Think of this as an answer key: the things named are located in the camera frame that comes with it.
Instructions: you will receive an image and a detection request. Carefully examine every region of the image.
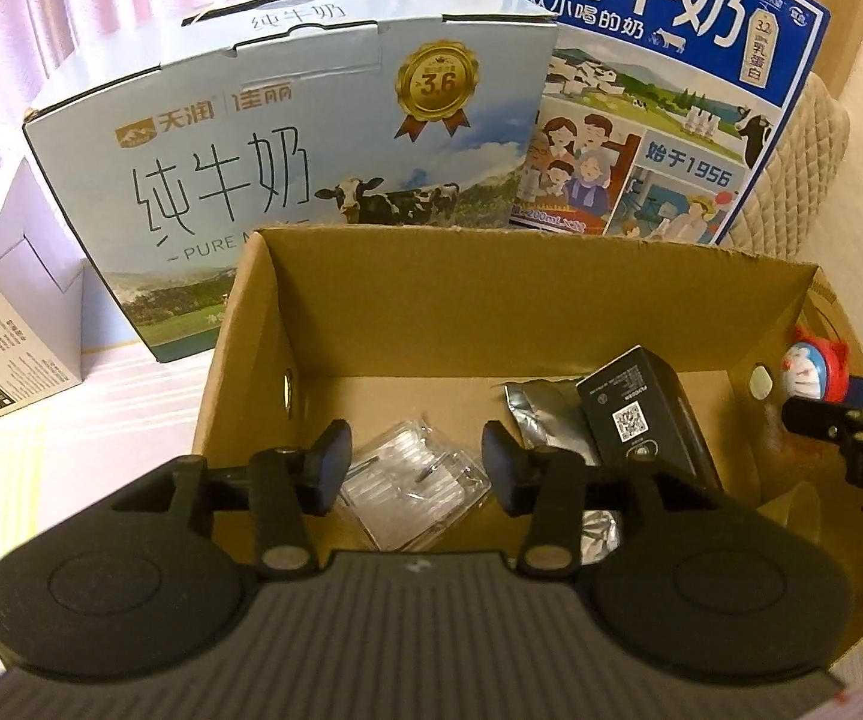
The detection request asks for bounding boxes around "white appliance box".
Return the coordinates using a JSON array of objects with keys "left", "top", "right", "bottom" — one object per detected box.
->
[{"left": 0, "top": 157, "right": 88, "bottom": 440}]

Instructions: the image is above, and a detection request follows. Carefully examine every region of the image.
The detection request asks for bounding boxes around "pink sheer curtain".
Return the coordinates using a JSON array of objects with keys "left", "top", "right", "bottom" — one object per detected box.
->
[{"left": 0, "top": 0, "right": 417, "bottom": 188}]

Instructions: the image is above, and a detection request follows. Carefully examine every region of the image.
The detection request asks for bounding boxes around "beige quilted chair cover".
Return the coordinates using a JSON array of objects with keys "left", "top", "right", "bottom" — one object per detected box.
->
[{"left": 723, "top": 75, "right": 852, "bottom": 271}]

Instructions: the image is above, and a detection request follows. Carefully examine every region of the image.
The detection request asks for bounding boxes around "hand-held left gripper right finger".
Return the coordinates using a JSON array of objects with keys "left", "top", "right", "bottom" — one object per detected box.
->
[{"left": 480, "top": 420, "right": 693, "bottom": 580}]

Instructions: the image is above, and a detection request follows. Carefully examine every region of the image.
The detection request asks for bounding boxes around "clear plastic case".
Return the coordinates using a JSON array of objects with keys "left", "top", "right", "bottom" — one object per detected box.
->
[{"left": 339, "top": 420, "right": 494, "bottom": 552}]

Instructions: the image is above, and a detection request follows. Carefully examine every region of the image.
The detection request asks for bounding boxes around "cartoon cat figurine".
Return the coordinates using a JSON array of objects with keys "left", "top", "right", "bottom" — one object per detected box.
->
[{"left": 780, "top": 324, "right": 852, "bottom": 400}]

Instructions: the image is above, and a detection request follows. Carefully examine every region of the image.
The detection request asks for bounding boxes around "black product box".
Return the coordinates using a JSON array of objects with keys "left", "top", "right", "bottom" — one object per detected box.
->
[{"left": 576, "top": 345, "right": 721, "bottom": 496}]

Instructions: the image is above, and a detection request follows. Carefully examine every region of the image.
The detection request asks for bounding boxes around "silver foil bag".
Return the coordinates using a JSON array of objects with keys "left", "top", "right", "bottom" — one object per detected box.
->
[{"left": 502, "top": 381, "right": 621, "bottom": 563}]

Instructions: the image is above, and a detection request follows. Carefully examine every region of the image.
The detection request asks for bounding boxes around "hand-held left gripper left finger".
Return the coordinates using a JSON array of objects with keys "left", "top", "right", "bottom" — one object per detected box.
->
[{"left": 148, "top": 420, "right": 354, "bottom": 580}]

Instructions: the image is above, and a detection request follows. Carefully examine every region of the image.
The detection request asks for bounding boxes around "dark blue milk carton box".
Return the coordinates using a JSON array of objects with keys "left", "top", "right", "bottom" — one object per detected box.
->
[{"left": 506, "top": 0, "right": 831, "bottom": 245}]

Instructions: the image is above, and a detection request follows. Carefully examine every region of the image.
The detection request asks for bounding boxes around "brown cardboard box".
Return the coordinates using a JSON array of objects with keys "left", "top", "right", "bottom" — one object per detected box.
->
[{"left": 191, "top": 225, "right": 863, "bottom": 661}]

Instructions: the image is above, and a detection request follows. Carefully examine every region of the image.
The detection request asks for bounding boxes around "light blue milk carton box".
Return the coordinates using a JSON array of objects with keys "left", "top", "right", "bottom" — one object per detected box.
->
[{"left": 22, "top": 0, "right": 560, "bottom": 365}]

